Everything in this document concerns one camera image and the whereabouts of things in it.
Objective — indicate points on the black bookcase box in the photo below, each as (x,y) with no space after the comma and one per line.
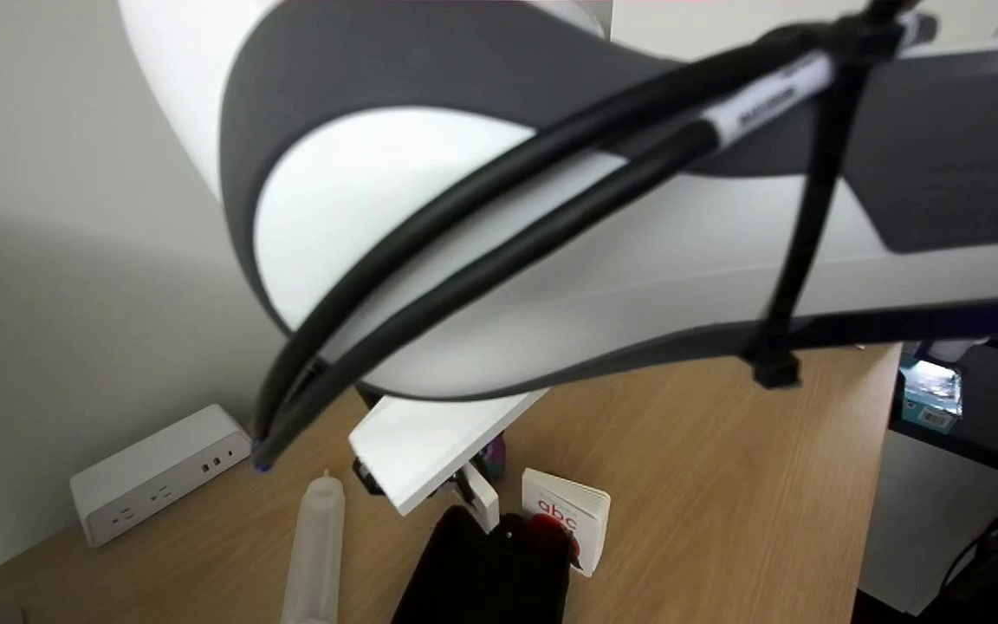
(465,576)

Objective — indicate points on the white grey Franka robot arm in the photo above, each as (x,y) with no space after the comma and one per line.
(638,279)

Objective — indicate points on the teal shiny package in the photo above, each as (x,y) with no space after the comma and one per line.
(934,399)

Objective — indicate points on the white book red orange print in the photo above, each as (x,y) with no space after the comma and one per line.
(581,514)

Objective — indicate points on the white power strip box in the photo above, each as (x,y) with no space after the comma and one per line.
(157,474)

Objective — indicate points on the translucent white squeeze bottle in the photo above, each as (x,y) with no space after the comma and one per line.
(312,555)

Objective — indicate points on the white wrist mount plate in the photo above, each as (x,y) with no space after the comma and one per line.
(442,445)

